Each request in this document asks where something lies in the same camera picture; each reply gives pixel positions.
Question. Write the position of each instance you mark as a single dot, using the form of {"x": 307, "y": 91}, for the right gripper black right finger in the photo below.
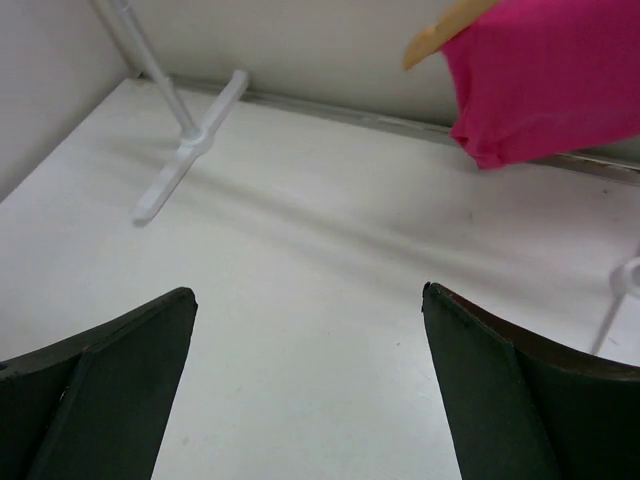
{"x": 521, "y": 406}

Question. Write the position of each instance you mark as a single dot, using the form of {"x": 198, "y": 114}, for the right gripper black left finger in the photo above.
{"x": 96, "y": 405}

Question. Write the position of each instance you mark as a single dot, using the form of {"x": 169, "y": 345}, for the pink trousers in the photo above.
{"x": 537, "y": 78}

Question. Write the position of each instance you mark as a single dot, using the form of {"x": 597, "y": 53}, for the wooden clothes hanger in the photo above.
{"x": 454, "y": 20}

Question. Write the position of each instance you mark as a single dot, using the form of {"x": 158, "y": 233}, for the white clothes rack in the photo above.
{"x": 619, "y": 336}

